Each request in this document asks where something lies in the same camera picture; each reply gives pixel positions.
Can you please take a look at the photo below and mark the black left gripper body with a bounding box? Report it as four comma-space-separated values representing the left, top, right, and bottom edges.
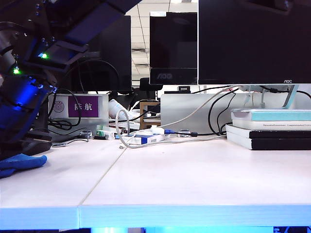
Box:
0, 74, 58, 152

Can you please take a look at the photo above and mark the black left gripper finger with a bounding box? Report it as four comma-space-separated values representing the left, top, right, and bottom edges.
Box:
20, 142, 53, 156
24, 132, 53, 144

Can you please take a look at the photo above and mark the blue microfiber rag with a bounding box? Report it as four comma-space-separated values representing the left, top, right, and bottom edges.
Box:
0, 153, 48, 179

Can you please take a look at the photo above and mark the name plate with purple label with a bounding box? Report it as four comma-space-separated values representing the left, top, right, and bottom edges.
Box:
48, 93, 109, 131

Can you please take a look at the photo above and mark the green and white small box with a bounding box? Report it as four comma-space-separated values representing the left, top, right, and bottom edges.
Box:
96, 129, 116, 141

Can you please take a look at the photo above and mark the white plastic bottle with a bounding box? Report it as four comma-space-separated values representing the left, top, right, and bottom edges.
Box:
108, 99, 131, 120

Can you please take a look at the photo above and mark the small wooden shelf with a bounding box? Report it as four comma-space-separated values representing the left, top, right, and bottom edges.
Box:
139, 101, 162, 130

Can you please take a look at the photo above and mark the dark computer monitor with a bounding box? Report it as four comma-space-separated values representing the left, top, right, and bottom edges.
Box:
63, 16, 133, 93

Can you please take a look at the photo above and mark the blue and white carton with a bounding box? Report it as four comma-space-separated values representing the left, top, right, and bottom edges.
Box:
121, 134, 171, 146

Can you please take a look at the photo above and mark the grey desk partition panel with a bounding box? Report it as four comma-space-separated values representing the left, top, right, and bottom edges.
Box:
160, 93, 311, 135

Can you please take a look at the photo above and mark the black AOC monitor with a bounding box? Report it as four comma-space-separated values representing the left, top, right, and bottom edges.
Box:
149, 11, 199, 85

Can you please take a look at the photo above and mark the white neuroscience book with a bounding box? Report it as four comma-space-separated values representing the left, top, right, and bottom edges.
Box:
232, 119, 311, 132

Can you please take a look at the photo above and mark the large AOC monitor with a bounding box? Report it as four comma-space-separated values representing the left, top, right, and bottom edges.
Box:
198, 0, 311, 86

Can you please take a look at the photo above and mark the black book with chipped corner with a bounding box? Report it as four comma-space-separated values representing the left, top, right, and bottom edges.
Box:
225, 124, 311, 140

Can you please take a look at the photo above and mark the teal book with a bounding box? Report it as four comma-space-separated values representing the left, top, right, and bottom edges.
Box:
230, 109, 311, 122

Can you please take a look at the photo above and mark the silver monitor stand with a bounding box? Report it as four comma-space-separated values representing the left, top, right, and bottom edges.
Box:
230, 84, 311, 115

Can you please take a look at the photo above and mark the thin black cable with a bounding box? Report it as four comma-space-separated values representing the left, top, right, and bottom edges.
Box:
47, 59, 83, 129

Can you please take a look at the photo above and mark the thick white cable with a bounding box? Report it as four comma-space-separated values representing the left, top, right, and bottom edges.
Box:
115, 108, 229, 149

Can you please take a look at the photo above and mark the black VGA cable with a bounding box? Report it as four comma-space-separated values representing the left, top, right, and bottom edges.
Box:
179, 131, 228, 136

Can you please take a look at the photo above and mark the thin white cable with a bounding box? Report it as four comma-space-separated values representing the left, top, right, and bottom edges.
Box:
159, 85, 242, 129

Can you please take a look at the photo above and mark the black power cable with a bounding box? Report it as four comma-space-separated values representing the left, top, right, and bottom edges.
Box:
208, 88, 241, 135
216, 90, 240, 134

